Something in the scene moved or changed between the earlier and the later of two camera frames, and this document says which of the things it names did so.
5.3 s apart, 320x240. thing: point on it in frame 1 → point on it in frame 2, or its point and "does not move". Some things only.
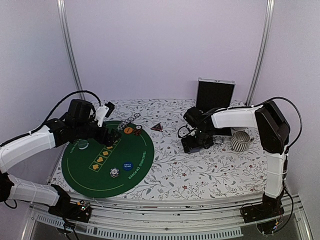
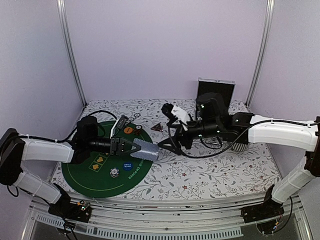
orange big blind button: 128,130 does not move
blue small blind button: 128,166 does not move
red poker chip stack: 137,130 does not move
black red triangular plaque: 157,127 does not move
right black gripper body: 201,140 → 187,142
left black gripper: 110,140 → 117,146
